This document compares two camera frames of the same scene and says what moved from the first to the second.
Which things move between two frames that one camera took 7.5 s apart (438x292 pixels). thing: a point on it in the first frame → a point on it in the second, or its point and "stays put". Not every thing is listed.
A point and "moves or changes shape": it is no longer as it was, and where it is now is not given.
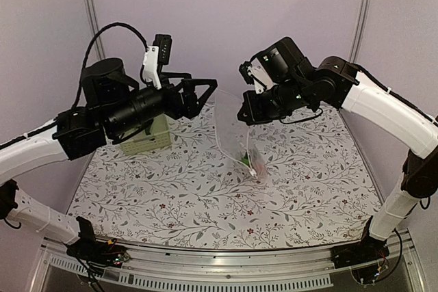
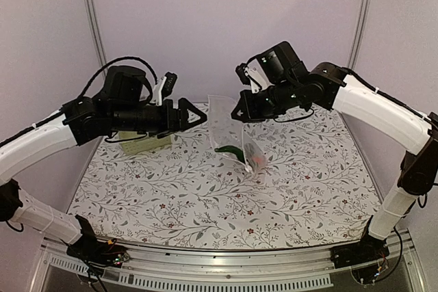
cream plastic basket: (159, 137) stays put
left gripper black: (190, 106) → (172, 123)
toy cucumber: (246, 160) → (249, 150)
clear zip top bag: (233, 135) moves or changes shape
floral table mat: (191, 197) stays put
